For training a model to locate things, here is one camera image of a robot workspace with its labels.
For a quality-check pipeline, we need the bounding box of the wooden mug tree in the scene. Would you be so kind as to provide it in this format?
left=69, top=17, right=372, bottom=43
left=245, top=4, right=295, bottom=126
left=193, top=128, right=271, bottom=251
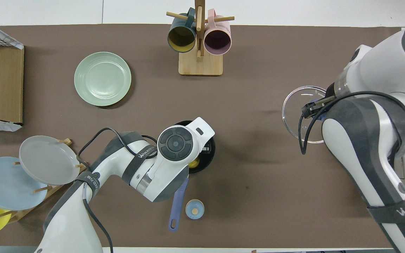
left=166, top=0, right=235, bottom=76

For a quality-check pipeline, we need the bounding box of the wooden plate rack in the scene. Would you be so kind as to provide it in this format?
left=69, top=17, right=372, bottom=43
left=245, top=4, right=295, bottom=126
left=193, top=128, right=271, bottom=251
left=0, top=138, right=89, bottom=224

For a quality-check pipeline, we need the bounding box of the black wire basket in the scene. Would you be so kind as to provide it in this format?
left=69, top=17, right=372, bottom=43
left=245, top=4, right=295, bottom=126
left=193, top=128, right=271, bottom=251
left=0, top=32, right=17, bottom=48

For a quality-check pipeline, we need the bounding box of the brown table mat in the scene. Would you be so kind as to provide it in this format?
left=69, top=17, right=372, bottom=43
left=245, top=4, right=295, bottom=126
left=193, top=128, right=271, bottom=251
left=0, top=24, right=405, bottom=248

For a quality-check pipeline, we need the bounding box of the pink mug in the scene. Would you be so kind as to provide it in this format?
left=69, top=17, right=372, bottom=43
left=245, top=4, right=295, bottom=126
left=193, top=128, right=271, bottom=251
left=204, top=9, right=232, bottom=56

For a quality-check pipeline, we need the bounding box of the grey plate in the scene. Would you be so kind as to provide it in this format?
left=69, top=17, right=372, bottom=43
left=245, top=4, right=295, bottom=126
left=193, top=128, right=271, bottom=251
left=19, top=135, right=81, bottom=186

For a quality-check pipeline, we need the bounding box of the light blue plate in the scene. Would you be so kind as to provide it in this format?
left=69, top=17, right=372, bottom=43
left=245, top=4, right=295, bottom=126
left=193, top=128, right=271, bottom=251
left=0, top=156, right=48, bottom=211

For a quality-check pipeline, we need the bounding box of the brown wooden shelf board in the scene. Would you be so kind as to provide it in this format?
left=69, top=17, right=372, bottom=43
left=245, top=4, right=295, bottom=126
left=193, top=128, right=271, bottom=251
left=0, top=46, right=24, bottom=124

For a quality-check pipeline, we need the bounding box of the teal mug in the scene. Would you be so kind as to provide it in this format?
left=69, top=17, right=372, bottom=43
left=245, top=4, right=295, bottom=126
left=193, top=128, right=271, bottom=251
left=167, top=8, right=197, bottom=53

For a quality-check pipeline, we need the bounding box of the glass lid with blue knob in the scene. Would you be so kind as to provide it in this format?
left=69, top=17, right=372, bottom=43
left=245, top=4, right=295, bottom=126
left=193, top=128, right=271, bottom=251
left=282, top=86, right=329, bottom=144

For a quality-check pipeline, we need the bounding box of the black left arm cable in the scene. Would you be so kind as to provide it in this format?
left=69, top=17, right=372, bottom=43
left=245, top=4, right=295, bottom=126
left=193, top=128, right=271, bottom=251
left=76, top=127, right=158, bottom=253

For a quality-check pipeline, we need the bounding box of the dark blue pot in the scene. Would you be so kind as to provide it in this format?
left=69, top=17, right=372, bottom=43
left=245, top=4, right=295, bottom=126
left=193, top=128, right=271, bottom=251
left=168, top=121, right=216, bottom=232

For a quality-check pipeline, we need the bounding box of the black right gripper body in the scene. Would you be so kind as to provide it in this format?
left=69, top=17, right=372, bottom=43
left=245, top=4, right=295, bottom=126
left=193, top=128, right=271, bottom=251
left=301, top=83, right=337, bottom=118

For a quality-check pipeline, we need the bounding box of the green plate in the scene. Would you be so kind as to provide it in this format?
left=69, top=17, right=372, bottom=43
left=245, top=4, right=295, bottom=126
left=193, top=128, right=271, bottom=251
left=74, top=52, right=132, bottom=107

